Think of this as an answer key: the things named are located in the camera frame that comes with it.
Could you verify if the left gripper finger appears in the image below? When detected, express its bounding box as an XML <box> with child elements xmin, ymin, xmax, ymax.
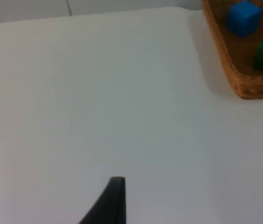
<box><xmin>77</xmin><ymin>176</ymin><xmax>127</xmax><ymax>224</ymax></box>

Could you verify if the brown wicker basket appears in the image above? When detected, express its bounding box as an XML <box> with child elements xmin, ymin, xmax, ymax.
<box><xmin>201</xmin><ymin>0</ymin><xmax>263</xmax><ymax>100</ymax></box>

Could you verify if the blue cube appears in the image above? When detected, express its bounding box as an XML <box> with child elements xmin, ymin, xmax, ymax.
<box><xmin>226</xmin><ymin>0</ymin><xmax>263</xmax><ymax>38</ymax></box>

